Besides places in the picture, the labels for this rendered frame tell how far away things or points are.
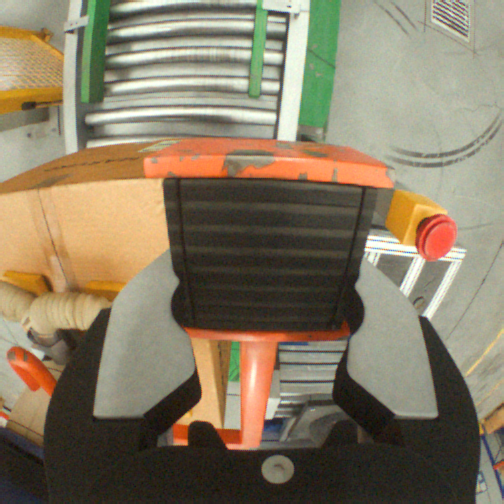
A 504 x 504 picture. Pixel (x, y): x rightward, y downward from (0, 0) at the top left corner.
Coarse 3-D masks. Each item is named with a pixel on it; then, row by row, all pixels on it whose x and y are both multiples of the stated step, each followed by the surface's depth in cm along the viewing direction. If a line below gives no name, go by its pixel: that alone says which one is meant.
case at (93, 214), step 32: (64, 160) 41; (96, 160) 36; (128, 160) 33; (0, 192) 24; (32, 192) 24; (64, 192) 24; (96, 192) 24; (128, 192) 24; (160, 192) 24; (0, 224) 26; (32, 224) 26; (64, 224) 26; (96, 224) 26; (128, 224) 26; (160, 224) 26; (0, 256) 29; (32, 256) 28; (64, 256) 28; (96, 256) 28; (128, 256) 28; (64, 288) 31; (224, 352) 57; (224, 384) 57; (192, 416) 49; (224, 416) 57
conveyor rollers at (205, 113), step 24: (144, 0) 46; (168, 0) 46; (192, 0) 47; (216, 0) 47; (240, 0) 47; (144, 24) 50; (168, 24) 51; (192, 24) 51; (216, 24) 51; (240, 24) 51; (168, 48) 55; (192, 48) 55; (216, 48) 55; (240, 48) 55; (96, 120) 64; (120, 120) 65; (144, 120) 66; (168, 120) 67; (192, 120) 67; (216, 120) 67; (240, 120) 66; (264, 120) 66; (96, 144) 68
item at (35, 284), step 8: (8, 272) 29; (16, 272) 30; (8, 280) 29; (16, 280) 29; (24, 280) 29; (32, 280) 29; (40, 280) 29; (24, 288) 29; (32, 288) 29; (40, 288) 29; (48, 288) 31; (32, 336) 30
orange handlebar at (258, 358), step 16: (16, 352) 19; (240, 352) 15; (256, 352) 14; (272, 352) 14; (16, 368) 20; (32, 368) 20; (240, 368) 16; (256, 368) 15; (272, 368) 15; (32, 384) 22; (48, 384) 21; (240, 384) 17; (256, 384) 16; (240, 400) 18; (256, 400) 18; (240, 416) 20; (256, 416) 19; (176, 432) 24; (224, 432) 25; (240, 432) 22; (256, 432) 21; (240, 448) 24
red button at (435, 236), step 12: (432, 216) 29; (444, 216) 28; (420, 228) 30; (432, 228) 28; (444, 228) 28; (456, 228) 29; (420, 240) 30; (432, 240) 29; (444, 240) 29; (420, 252) 31; (432, 252) 30; (444, 252) 30
